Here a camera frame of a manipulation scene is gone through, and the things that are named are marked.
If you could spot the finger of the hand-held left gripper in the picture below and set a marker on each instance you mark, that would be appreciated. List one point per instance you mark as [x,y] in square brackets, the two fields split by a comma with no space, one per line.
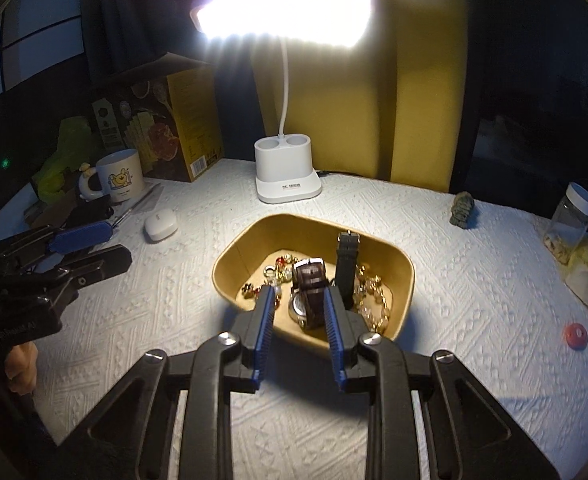
[80,237]
[101,264]

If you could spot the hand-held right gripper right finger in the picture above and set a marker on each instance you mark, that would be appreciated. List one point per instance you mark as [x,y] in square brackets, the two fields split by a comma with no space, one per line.
[334,340]

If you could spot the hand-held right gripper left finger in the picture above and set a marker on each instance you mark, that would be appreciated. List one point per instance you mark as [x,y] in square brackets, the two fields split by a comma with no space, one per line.
[265,330]

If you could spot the tan paper container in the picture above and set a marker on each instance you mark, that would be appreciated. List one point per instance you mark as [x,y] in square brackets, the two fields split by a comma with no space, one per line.
[254,246]

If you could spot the person's left forearm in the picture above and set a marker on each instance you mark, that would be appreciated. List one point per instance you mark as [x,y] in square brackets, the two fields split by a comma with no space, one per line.
[9,420]

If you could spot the person's left hand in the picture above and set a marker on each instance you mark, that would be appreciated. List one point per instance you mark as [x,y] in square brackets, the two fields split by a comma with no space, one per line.
[21,366]

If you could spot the small black box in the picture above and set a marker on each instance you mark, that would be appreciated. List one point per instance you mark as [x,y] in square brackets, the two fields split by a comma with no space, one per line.
[91,208]

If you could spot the clear ballpoint pen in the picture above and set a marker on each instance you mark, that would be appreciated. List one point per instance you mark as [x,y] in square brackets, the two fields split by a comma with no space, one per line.
[134,207]

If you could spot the white earbud case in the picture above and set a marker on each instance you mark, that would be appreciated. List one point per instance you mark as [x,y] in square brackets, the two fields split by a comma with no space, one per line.
[160,226]

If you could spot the white cartoon mug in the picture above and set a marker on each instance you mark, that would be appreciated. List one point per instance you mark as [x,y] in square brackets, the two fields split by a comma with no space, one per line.
[119,177]

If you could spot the white textured tablecloth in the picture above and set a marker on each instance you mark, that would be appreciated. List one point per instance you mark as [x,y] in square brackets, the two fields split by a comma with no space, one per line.
[174,290]

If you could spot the yellow-green plastic bag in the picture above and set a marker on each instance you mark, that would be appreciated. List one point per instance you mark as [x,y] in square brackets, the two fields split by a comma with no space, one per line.
[66,155]

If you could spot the dark cracker box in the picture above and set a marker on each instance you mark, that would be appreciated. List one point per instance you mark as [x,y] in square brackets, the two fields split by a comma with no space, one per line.
[194,125]

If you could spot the white desk lamp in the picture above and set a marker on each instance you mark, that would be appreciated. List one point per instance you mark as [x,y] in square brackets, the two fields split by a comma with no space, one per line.
[286,170]

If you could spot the small green-brown figurine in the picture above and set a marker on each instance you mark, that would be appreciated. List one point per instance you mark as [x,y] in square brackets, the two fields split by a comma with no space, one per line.
[463,210]

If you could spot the window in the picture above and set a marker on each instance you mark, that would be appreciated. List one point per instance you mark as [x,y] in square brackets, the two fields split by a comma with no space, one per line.
[24,35]

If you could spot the dark blue curtain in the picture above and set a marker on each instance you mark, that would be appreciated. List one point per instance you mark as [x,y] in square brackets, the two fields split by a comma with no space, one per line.
[524,85]
[124,20]

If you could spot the small red round object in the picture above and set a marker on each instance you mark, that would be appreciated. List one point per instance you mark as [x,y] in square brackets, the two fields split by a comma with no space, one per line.
[575,335]

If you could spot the yellow curtain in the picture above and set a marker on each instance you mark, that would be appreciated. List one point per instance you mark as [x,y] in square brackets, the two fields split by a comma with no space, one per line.
[424,110]

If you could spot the clear jar with white lid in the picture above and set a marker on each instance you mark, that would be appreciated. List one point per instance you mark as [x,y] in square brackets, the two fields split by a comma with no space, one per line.
[569,222]

